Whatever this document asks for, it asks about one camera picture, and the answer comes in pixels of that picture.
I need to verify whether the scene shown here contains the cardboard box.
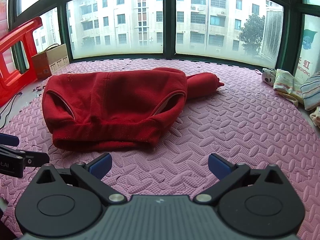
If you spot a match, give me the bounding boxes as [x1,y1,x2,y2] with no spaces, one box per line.
[31,43,70,80]

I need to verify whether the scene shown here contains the red plastic stool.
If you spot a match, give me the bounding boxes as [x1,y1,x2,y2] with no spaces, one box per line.
[0,17,43,107]

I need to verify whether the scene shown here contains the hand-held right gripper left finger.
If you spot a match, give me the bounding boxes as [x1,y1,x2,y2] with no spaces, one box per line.
[34,152,127,205]

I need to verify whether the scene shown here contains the pink foam floor mat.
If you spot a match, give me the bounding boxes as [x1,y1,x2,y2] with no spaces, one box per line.
[0,58,320,240]

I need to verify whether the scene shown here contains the blue striped cloth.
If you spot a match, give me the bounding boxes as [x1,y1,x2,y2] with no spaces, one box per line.
[300,72,320,111]

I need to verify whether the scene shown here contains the yellow striped cloth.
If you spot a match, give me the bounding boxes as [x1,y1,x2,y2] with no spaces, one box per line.
[273,69,304,107]

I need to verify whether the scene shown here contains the red sweater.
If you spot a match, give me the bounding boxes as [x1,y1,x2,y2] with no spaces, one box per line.
[42,67,225,152]

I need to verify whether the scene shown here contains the white floral cloth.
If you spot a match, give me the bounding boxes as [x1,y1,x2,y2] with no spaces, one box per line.
[262,68,277,83]

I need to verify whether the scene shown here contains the apartment building outside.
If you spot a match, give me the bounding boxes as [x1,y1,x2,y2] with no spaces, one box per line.
[32,0,284,55]

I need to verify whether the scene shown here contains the cartoon window poster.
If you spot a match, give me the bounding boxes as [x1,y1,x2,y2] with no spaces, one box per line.
[295,14,320,78]

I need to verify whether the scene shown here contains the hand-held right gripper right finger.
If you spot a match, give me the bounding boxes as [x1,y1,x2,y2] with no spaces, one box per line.
[194,153,288,204]

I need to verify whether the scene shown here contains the white louvred grille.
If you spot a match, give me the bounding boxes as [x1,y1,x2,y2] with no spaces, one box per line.
[259,6,284,66]

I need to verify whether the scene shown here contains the cream cloth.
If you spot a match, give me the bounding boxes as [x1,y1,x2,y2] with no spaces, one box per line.
[309,106,320,128]

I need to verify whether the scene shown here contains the thin black cable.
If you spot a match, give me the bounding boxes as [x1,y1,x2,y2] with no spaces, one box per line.
[0,92,23,130]

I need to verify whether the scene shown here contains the green tree outside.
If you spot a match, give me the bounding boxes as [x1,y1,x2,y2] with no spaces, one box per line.
[239,14,265,57]

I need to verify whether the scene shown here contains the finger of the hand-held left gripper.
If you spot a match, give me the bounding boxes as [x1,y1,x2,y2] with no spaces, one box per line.
[0,133,20,147]
[0,144,50,168]

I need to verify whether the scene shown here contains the dark green window frame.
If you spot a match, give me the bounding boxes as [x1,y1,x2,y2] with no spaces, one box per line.
[7,0,320,63]

